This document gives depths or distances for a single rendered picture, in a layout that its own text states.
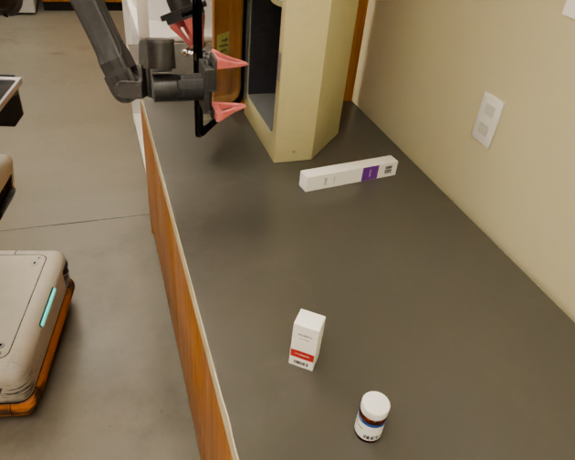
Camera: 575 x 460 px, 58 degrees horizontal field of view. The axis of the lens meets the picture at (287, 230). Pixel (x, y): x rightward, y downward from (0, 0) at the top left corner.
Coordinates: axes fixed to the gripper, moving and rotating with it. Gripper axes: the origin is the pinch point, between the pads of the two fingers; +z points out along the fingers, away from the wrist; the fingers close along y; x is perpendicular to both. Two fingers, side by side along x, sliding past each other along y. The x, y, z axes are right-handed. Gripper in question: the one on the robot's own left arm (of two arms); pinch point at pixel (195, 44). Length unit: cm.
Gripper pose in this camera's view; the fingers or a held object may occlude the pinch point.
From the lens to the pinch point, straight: 143.8
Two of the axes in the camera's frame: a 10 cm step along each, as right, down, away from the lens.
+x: -3.3, 5.4, -7.8
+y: -8.9, 1.0, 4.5
